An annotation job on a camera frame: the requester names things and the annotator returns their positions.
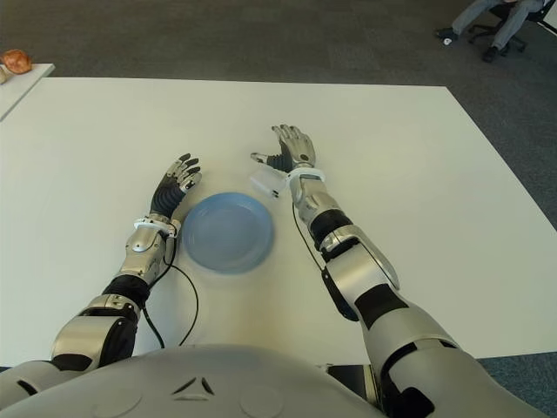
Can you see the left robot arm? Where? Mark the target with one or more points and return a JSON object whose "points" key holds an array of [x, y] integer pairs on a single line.
{"points": [[141, 246]]}

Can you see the blue round plate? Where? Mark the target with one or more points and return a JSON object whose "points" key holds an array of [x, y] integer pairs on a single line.
{"points": [[226, 233]]}

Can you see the black office chair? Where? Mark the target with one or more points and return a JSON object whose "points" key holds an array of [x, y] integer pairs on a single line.
{"points": [[483, 29]]}

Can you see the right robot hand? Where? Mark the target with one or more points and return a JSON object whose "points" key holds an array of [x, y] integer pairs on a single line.
{"points": [[300, 148]]}

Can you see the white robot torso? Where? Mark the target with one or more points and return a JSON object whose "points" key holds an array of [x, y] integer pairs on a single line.
{"points": [[196, 383]]}

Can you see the white charger plug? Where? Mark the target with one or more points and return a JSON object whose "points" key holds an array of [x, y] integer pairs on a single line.
{"points": [[265, 183]]}

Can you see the white side table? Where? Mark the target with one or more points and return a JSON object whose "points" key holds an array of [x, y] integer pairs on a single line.
{"points": [[22, 91]]}

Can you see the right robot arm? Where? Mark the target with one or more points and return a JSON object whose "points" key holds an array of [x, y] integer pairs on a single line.
{"points": [[370, 270]]}

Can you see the reddish brown round fruit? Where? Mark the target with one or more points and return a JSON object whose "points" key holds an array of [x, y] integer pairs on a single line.
{"points": [[16, 62]]}

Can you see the seated person in jeans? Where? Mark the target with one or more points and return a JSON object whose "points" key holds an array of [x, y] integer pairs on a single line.
{"points": [[509, 24]]}

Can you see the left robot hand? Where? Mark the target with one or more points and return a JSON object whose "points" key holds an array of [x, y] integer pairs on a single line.
{"points": [[167, 198]]}

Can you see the pale yellow round fruit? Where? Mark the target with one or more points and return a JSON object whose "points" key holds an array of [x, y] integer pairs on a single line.
{"points": [[3, 75]]}

